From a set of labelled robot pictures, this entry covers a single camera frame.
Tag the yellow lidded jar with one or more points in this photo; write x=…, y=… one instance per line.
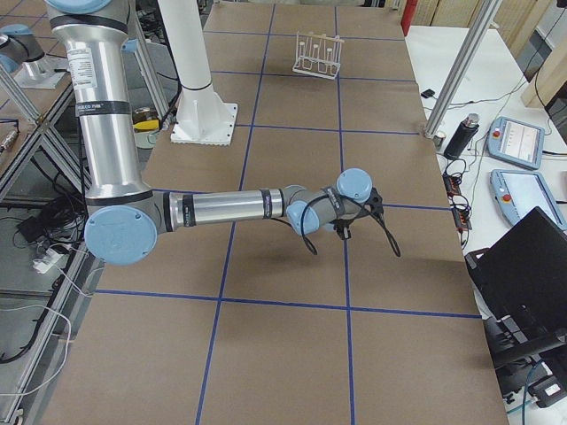
x=145, y=119

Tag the upper teach pendant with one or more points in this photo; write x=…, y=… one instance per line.
x=515, y=142

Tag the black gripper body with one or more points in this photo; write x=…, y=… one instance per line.
x=342, y=229

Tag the aluminium frame side table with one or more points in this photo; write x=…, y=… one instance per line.
x=38, y=114

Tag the teach pendant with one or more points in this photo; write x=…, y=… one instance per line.
x=518, y=192
x=515, y=142

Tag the aluminium frame post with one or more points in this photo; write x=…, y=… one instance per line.
x=465, y=55

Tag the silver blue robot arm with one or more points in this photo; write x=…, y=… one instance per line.
x=18, y=46
x=126, y=215

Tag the white wire cup holder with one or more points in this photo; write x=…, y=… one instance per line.
x=318, y=55

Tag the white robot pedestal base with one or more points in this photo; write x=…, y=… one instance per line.
x=202, y=117

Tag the white power strip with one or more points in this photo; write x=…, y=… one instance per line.
x=49, y=259

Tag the black water bottle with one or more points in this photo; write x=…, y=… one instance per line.
x=462, y=136

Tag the black laptop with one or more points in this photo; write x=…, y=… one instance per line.
x=523, y=274

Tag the small black device on table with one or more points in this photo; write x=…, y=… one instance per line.
x=428, y=93

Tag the black orange adapter box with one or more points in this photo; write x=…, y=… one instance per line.
x=452, y=185

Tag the lower teach pendant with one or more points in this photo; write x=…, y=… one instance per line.
x=518, y=192

